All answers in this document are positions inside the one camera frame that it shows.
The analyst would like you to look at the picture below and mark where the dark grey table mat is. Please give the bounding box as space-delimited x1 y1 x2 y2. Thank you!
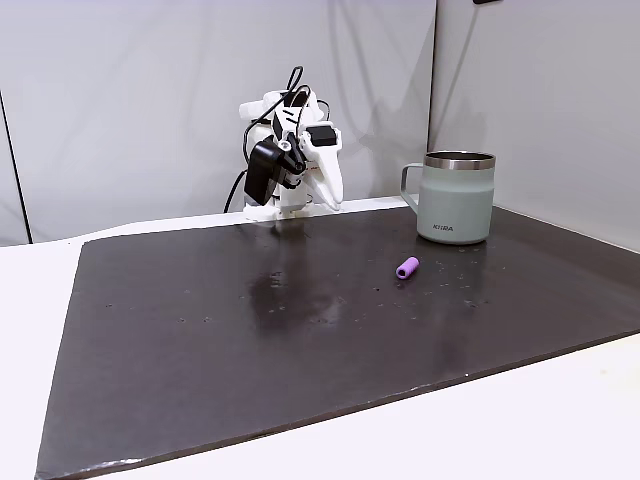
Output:
33 203 640 480

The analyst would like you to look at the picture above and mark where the pale green metal mug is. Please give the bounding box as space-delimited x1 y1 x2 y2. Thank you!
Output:
400 150 498 246

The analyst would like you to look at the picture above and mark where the thin black wall cable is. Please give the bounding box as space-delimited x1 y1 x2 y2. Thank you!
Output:
0 89 35 245

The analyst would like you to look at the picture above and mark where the black camera box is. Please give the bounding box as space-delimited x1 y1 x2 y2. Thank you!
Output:
242 140 283 206

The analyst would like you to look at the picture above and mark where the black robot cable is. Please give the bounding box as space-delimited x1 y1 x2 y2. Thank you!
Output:
222 65 332 213

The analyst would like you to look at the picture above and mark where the purple pen grip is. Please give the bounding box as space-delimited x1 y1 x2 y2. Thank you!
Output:
395 255 421 281

